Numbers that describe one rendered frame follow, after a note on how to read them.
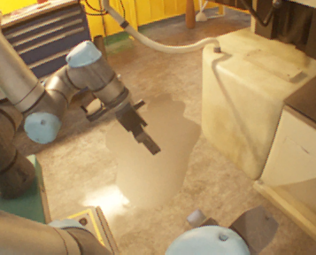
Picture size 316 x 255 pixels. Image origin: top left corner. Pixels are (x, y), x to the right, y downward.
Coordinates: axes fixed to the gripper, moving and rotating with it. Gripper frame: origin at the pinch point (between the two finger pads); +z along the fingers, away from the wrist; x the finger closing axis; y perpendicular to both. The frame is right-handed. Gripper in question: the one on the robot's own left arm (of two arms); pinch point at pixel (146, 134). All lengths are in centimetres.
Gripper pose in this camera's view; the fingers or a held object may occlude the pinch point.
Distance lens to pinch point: 71.5
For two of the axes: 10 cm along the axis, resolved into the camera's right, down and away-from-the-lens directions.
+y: 8.2, -5.8, -0.4
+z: 5.0, 6.6, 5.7
